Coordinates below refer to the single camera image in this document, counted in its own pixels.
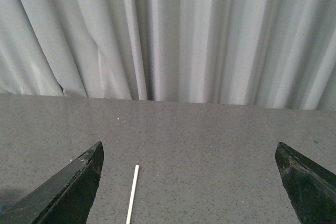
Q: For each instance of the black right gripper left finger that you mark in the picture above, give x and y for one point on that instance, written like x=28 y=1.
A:
x=66 y=197

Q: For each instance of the pale wooden chopstick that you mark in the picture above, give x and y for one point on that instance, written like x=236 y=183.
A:
x=132 y=194

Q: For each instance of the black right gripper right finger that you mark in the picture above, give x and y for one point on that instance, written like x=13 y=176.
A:
x=310 y=187

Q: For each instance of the grey-white curtain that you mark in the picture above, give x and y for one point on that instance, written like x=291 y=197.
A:
x=270 y=53

